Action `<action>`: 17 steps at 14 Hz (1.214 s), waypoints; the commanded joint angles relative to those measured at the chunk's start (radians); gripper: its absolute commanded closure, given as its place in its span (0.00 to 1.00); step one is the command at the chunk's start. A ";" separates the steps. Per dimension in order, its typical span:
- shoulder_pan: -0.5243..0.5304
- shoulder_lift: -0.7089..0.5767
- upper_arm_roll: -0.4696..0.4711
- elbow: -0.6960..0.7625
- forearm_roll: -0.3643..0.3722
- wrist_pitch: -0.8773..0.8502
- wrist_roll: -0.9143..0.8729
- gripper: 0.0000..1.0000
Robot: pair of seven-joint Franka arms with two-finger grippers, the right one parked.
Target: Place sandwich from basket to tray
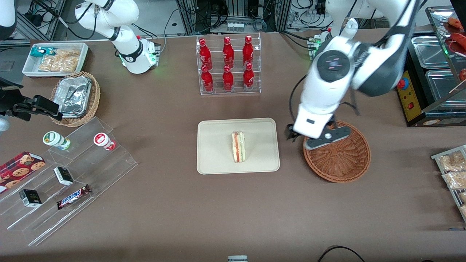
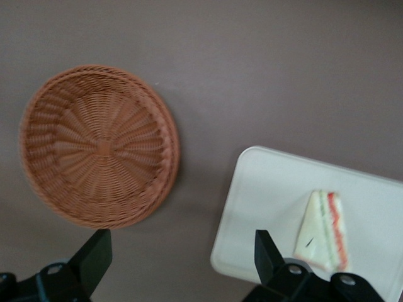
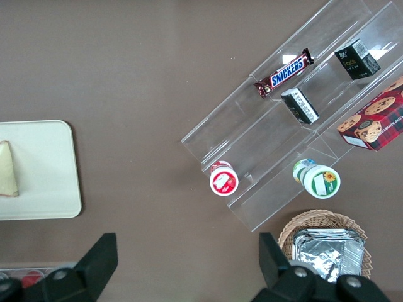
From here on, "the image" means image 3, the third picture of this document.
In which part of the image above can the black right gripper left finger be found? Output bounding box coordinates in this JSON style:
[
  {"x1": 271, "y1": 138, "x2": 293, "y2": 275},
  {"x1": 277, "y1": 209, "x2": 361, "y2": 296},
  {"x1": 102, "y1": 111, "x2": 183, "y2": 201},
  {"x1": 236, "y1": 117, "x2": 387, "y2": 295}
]
[{"x1": 0, "y1": 232, "x2": 119, "y2": 302}]

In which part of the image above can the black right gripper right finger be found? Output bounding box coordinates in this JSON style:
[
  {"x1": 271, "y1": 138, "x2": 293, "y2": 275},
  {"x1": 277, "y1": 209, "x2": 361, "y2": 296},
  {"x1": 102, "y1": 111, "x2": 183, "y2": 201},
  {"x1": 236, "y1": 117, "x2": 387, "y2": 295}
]
[{"x1": 251, "y1": 232, "x2": 391, "y2": 302}]

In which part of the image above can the triangular sandwich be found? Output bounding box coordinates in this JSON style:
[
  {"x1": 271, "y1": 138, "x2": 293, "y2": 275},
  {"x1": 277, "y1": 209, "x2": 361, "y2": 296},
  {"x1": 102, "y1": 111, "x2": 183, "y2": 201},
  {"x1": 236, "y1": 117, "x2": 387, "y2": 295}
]
[{"x1": 0, "y1": 140, "x2": 20, "y2": 198}]

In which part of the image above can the light tan wicker basket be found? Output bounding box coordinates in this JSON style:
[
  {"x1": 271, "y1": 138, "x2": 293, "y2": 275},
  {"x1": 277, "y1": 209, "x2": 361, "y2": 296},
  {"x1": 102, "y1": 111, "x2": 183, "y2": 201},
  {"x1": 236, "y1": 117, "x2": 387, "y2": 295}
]
[{"x1": 278, "y1": 210, "x2": 372, "y2": 281}]

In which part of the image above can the beige rectangular tray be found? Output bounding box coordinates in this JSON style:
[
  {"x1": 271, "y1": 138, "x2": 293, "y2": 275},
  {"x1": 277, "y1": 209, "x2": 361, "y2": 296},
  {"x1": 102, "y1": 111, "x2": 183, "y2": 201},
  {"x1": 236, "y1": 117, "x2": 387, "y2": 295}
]
[{"x1": 0, "y1": 119, "x2": 83, "y2": 220}]

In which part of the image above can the red cola bottle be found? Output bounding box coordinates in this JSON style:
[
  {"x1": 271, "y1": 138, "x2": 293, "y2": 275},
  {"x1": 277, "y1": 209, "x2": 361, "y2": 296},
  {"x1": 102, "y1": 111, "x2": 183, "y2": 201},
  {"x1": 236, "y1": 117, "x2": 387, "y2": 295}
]
[{"x1": 21, "y1": 271, "x2": 45, "y2": 289}]

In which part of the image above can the stack of foil containers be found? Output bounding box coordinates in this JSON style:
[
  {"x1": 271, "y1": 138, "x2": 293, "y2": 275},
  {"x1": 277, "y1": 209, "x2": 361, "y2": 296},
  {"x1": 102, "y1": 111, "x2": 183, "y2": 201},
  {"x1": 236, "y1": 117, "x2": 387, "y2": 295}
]
[{"x1": 292, "y1": 228, "x2": 366, "y2": 284}]

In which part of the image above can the clear acrylic bottle rack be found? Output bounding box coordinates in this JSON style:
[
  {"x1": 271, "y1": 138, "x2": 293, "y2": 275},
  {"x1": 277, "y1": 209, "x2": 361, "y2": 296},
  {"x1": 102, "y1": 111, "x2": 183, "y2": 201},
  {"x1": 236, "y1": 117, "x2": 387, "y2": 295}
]
[{"x1": 0, "y1": 266, "x2": 55, "y2": 286}]

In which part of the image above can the green lid yogurt cup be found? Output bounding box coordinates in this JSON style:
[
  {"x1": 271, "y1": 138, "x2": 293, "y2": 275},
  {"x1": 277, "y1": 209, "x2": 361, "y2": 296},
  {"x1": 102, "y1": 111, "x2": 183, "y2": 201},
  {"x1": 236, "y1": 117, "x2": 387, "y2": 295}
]
[{"x1": 292, "y1": 158, "x2": 341, "y2": 199}]

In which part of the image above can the red lid yogurt cup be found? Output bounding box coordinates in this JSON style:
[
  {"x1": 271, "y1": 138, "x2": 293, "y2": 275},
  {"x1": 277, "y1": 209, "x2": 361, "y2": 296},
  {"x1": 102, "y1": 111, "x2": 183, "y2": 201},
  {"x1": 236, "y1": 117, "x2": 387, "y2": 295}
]
[{"x1": 209, "y1": 160, "x2": 239, "y2": 197}]

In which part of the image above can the clear acrylic stepped shelf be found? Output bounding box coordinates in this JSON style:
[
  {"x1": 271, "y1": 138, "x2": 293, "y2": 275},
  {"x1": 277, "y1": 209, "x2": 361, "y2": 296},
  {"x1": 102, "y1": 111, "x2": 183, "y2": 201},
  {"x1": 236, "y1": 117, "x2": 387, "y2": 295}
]
[{"x1": 181, "y1": 0, "x2": 403, "y2": 233}]

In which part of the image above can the small black carton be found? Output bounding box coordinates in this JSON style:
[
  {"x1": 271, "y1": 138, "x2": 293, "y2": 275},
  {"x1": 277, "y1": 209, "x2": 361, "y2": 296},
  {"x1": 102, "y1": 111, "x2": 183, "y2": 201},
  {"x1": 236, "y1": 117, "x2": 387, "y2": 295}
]
[
  {"x1": 280, "y1": 87, "x2": 321, "y2": 125},
  {"x1": 333, "y1": 38, "x2": 382, "y2": 81}
]

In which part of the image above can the red chocolate chip cookie box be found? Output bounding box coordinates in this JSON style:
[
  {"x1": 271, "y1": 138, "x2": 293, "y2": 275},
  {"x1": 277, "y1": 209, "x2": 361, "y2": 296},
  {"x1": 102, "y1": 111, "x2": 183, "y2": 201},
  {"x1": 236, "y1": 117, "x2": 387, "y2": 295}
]
[{"x1": 336, "y1": 75, "x2": 403, "y2": 152}]

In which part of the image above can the brown Snickers bar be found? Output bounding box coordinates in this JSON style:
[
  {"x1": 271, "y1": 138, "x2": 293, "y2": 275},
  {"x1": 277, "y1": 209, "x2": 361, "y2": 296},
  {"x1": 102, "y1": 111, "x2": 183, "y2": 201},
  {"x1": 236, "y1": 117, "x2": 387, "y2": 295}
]
[{"x1": 253, "y1": 48, "x2": 315, "y2": 100}]

